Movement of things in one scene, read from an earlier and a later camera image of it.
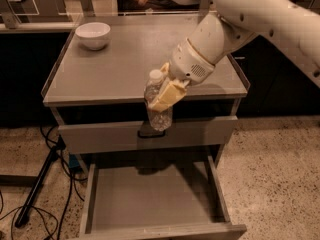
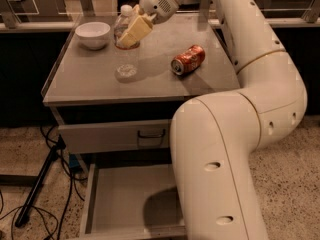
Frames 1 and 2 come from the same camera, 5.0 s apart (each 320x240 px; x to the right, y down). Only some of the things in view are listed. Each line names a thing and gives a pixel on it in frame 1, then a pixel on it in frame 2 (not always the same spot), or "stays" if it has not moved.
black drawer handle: x=150 y=136 stays
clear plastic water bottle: x=160 y=120 -> x=120 y=24
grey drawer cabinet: x=95 y=91 stays
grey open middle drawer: x=159 y=199 stays
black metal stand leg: x=39 y=181 stays
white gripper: x=189 y=65 -> x=156 y=1
